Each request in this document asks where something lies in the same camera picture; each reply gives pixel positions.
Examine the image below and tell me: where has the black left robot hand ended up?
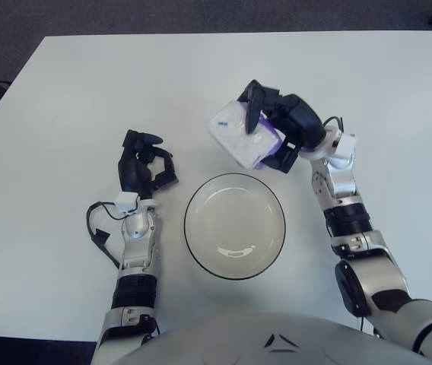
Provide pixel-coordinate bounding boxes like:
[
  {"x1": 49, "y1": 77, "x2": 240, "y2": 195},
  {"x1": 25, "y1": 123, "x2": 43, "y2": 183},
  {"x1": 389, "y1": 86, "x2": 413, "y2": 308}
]
[{"x1": 118, "y1": 129, "x2": 179, "y2": 201}]

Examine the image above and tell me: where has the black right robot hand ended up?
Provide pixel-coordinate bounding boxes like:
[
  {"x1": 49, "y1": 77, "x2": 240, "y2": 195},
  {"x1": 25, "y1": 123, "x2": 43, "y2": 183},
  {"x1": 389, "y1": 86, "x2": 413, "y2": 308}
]
[{"x1": 237, "y1": 79, "x2": 326, "y2": 175}]

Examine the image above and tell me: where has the purple tissue paper pack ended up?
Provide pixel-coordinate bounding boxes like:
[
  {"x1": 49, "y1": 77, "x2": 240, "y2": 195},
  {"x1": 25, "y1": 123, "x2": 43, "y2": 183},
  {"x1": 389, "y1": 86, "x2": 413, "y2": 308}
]
[{"x1": 206, "y1": 99, "x2": 284, "y2": 171}]

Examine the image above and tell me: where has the white plate black rim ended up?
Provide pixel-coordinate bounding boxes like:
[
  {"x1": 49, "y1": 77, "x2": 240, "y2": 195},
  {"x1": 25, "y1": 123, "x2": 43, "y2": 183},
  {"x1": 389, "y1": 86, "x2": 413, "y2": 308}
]
[{"x1": 183, "y1": 173, "x2": 287, "y2": 281}]

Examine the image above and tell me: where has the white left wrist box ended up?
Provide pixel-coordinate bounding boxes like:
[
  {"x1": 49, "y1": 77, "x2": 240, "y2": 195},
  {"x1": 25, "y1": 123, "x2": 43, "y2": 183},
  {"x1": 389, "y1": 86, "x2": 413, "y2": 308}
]
[{"x1": 115, "y1": 192, "x2": 141, "y2": 213}]

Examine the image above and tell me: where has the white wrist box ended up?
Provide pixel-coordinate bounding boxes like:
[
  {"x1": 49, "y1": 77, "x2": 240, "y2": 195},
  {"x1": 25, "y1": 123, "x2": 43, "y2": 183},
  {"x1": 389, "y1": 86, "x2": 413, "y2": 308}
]
[
  {"x1": 335, "y1": 135, "x2": 357, "y2": 160},
  {"x1": 115, "y1": 192, "x2": 141, "y2": 213}
]

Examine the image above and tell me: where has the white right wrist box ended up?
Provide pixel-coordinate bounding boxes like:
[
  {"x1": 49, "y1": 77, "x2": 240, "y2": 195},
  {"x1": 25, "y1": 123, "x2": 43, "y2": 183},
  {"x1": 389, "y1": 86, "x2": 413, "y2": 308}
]
[{"x1": 335, "y1": 135, "x2": 357, "y2": 160}]

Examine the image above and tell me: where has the grey robot torso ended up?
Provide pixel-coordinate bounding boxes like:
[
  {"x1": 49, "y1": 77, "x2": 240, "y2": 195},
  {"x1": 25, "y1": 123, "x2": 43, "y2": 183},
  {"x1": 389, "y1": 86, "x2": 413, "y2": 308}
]
[{"x1": 116, "y1": 311, "x2": 432, "y2": 365}]

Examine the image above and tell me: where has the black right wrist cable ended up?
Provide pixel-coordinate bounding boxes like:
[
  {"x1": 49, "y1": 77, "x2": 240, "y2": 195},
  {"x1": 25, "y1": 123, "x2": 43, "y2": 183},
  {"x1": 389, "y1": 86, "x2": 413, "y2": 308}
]
[{"x1": 322, "y1": 116, "x2": 345, "y2": 132}]

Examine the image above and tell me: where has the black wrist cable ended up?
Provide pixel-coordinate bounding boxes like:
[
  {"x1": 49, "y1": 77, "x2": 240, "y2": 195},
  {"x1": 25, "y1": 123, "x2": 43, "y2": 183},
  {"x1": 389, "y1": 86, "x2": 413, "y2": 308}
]
[
  {"x1": 322, "y1": 116, "x2": 345, "y2": 132},
  {"x1": 85, "y1": 201, "x2": 125, "y2": 269}
]

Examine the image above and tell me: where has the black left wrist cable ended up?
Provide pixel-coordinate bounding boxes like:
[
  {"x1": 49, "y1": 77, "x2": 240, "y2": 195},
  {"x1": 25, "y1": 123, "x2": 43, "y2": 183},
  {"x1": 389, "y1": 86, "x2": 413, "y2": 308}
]
[{"x1": 85, "y1": 201, "x2": 125, "y2": 269}]

